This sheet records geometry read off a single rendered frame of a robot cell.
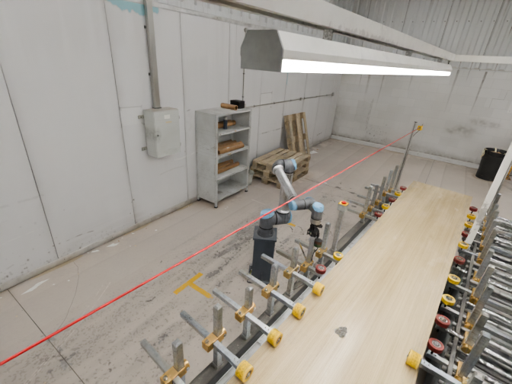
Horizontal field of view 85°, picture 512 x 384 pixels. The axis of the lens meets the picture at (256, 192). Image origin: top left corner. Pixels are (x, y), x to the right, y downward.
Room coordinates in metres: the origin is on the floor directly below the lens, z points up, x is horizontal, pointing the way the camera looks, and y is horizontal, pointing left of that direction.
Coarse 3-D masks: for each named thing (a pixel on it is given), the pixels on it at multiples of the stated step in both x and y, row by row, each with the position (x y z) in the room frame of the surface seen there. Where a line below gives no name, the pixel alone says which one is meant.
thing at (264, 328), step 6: (216, 288) 1.37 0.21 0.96; (216, 294) 1.33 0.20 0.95; (222, 294) 1.32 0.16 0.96; (222, 300) 1.29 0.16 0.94; (228, 300) 1.28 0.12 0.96; (234, 306) 1.23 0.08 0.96; (240, 306) 1.24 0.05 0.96; (246, 318) 1.17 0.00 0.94; (252, 318) 1.15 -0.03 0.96; (252, 324) 1.14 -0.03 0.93; (258, 324) 1.12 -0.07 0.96; (264, 330) 1.08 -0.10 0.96; (270, 330) 1.09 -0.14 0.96
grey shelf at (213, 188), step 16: (208, 112) 4.30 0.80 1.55; (224, 112) 4.39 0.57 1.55; (240, 112) 4.62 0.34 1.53; (208, 128) 4.23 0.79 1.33; (240, 128) 4.69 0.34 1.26; (208, 144) 4.23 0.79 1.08; (208, 160) 4.23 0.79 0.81; (224, 160) 4.97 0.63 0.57; (240, 160) 4.99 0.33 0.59; (208, 176) 4.23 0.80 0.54; (224, 176) 4.33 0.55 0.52; (240, 176) 4.98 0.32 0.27; (208, 192) 4.23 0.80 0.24; (224, 192) 4.50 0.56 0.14
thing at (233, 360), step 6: (186, 312) 1.16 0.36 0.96; (186, 318) 1.12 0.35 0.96; (192, 318) 1.12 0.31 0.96; (192, 324) 1.09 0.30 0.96; (198, 324) 1.09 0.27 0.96; (198, 330) 1.06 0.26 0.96; (204, 330) 1.06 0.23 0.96; (204, 336) 1.02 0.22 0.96; (216, 342) 0.99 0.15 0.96; (216, 348) 0.96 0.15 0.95; (222, 348) 0.96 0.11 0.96; (222, 354) 0.94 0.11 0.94; (228, 354) 0.93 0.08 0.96; (228, 360) 0.91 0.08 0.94; (234, 360) 0.90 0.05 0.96; (240, 360) 0.90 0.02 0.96; (234, 366) 0.88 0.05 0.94
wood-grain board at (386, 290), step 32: (416, 192) 3.33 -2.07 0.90; (448, 192) 3.40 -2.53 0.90; (384, 224) 2.45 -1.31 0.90; (416, 224) 2.50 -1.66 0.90; (448, 224) 2.54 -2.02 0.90; (352, 256) 1.89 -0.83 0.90; (384, 256) 1.92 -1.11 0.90; (416, 256) 1.95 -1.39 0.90; (448, 256) 1.98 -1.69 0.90; (352, 288) 1.52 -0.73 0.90; (384, 288) 1.54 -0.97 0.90; (416, 288) 1.57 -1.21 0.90; (288, 320) 1.21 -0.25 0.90; (320, 320) 1.23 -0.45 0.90; (352, 320) 1.25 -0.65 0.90; (384, 320) 1.26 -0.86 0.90; (416, 320) 1.28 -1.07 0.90; (256, 352) 0.99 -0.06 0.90; (288, 352) 1.00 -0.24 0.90; (320, 352) 1.02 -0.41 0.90; (352, 352) 1.03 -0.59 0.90; (384, 352) 1.04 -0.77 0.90
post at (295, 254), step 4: (296, 248) 1.61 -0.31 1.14; (296, 252) 1.60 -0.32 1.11; (292, 256) 1.62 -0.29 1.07; (296, 256) 1.61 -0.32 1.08; (292, 260) 1.62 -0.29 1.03; (296, 260) 1.62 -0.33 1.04; (292, 264) 1.62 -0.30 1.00; (296, 264) 1.63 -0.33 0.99; (288, 280) 1.62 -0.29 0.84; (292, 280) 1.60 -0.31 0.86; (288, 284) 1.62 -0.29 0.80; (292, 284) 1.61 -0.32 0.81; (288, 288) 1.62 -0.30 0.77; (292, 288) 1.62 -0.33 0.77; (288, 292) 1.61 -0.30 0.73; (292, 292) 1.63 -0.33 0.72
